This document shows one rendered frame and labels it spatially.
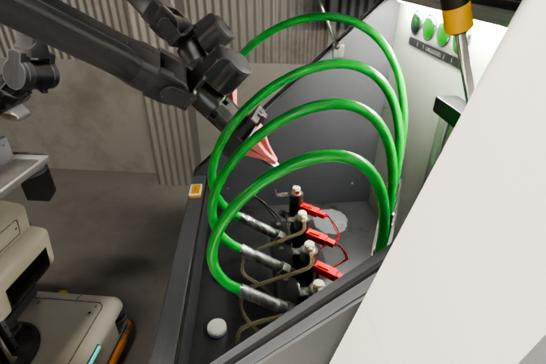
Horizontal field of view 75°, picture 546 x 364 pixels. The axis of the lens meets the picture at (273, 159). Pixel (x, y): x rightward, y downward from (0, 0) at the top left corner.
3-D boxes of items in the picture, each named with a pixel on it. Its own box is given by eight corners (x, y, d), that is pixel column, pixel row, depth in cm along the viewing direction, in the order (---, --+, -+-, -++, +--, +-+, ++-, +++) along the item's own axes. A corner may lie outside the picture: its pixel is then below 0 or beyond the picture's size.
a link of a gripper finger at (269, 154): (281, 164, 65) (244, 129, 63) (256, 184, 69) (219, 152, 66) (287, 146, 71) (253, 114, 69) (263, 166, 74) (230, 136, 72)
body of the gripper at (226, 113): (259, 124, 62) (228, 95, 60) (224, 158, 67) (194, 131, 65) (266, 110, 68) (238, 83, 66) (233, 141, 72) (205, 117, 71)
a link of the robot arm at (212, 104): (189, 89, 68) (177, 100, 63) (210, 65, 65) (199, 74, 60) (216, 114, 70) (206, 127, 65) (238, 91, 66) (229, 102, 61)
